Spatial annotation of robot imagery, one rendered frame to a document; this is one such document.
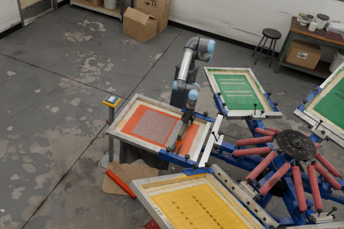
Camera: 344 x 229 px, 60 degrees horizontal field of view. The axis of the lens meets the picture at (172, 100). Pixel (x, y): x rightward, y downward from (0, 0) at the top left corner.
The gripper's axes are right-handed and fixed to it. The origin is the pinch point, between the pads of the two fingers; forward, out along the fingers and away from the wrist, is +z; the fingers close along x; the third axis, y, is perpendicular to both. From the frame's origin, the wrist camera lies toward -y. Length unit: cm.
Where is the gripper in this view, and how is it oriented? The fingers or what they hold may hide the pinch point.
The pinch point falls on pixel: (185, 125)
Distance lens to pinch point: 252.8
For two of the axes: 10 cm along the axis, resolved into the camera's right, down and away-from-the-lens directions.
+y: 3.5, -5.8, 7.4
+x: -9.3, -3.3, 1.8
